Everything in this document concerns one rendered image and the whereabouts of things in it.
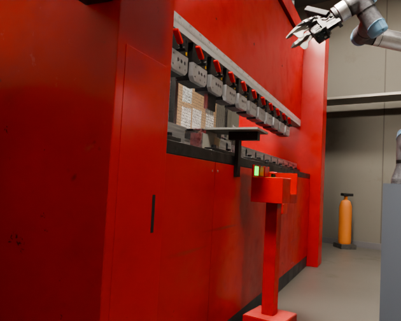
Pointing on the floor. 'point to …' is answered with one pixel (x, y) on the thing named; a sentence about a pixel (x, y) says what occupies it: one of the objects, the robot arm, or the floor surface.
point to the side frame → (305, 140)
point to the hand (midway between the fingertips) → (290, 40)
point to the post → (173, 100)
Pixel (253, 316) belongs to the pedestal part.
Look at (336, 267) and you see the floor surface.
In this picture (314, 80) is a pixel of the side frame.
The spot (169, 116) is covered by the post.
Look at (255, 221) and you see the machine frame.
